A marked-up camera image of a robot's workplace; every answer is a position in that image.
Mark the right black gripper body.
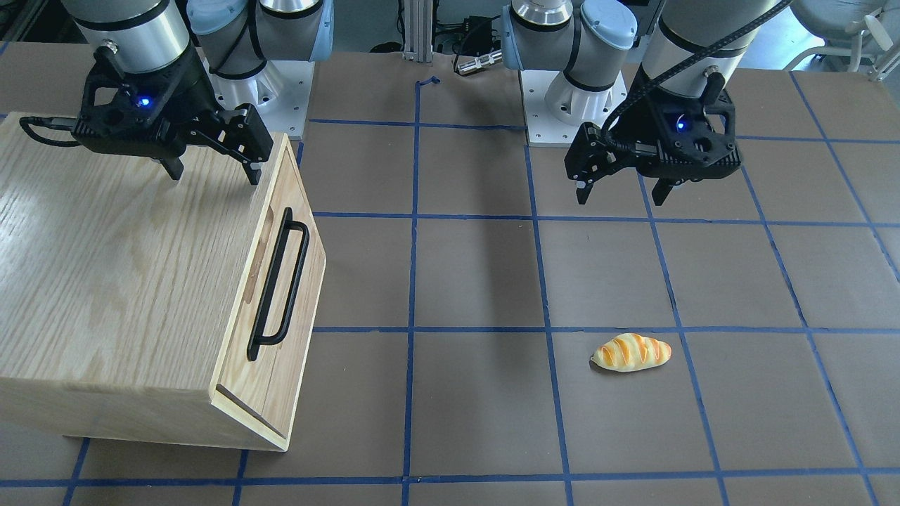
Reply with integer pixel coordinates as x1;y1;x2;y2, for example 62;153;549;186
72;42;274;163

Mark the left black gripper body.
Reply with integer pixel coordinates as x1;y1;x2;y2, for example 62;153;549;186
565;72;743;185

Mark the black metal drawer handle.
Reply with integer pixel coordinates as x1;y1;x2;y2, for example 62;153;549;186
246;208;310;362

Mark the wooden drawer front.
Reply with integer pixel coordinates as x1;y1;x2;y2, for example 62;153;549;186
212;136;327;452

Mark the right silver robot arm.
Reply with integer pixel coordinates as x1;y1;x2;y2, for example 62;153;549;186
64;1;335;185

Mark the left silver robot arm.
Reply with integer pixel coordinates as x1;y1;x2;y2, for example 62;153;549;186
501;1;788;206

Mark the light wooden drawer cabinet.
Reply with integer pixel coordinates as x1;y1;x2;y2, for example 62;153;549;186
1;112;290;448

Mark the toy bread loaf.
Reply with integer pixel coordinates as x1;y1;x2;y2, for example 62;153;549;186
591;333;672;372

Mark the silver cylindrical connector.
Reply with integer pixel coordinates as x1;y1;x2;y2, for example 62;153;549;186
454;49;503;77

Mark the black braided cable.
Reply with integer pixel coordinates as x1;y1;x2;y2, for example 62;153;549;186
601;0;794;152

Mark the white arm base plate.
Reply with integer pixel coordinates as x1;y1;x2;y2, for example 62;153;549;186
520;70;626;148
210;60;317;141

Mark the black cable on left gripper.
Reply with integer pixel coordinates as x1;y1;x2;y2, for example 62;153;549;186
19;115;82;148

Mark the aluminium profile post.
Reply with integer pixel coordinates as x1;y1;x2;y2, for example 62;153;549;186
401;0;436;66

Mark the white chair frame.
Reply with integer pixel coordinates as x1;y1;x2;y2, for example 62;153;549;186
784;1;899;81

